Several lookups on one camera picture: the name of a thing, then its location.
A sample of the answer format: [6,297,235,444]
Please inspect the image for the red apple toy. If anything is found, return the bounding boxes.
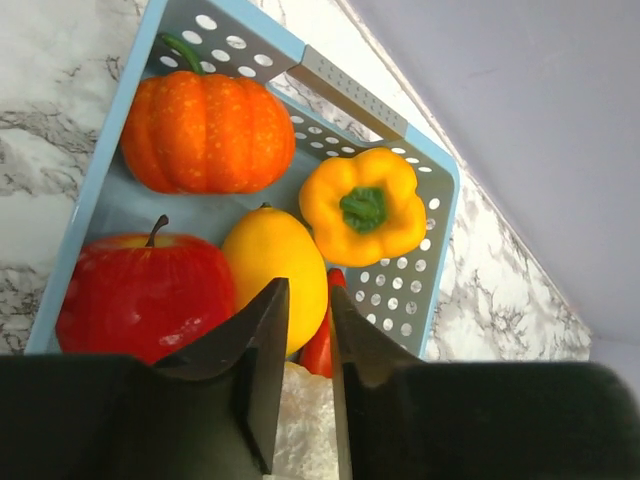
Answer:
[55,214,236,365]

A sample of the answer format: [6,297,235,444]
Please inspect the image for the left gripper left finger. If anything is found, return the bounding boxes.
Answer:
[1,279,289,479]

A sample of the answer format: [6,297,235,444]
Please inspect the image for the red chili toy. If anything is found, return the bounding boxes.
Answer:
[299,297,332,379]

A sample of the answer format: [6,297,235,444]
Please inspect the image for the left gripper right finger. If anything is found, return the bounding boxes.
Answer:
[331,287,639,479]

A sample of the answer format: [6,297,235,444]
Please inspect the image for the orange pumpkin toy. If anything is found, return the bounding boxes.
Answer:
[120,33,296,194]

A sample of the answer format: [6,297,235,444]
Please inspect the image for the yellow bell pepper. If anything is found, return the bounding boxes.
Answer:
[299,147,427,267]

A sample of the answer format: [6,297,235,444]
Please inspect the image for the blue plastic basket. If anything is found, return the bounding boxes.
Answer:
[26,1,459,357]

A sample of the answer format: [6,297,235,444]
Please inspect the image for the white cauliflower toy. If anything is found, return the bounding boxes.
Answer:
[273,362,339,480]

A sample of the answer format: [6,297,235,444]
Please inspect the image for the round yellow lemon toy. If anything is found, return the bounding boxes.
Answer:
[222,204,328,356]

